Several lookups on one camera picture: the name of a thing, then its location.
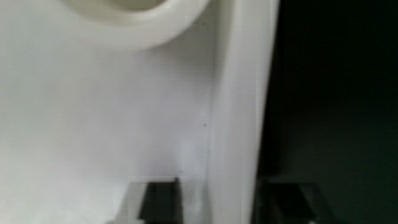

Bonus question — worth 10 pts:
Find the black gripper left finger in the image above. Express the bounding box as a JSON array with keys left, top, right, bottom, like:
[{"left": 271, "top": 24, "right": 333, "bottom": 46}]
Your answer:
[{"left": 122, "top": 178, "right": 186, "bottom": 224}]

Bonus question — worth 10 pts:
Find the white square tabletop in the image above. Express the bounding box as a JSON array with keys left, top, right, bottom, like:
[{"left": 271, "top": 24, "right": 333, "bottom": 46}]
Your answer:
[{"left": 0, "top": 0, "right": 282, "bottom": 224}]

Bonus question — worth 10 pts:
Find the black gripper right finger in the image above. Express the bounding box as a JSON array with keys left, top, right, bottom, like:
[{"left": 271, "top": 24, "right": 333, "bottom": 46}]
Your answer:
[{"left": 255, "top": 180, "right": 328, "bottom": 224}]

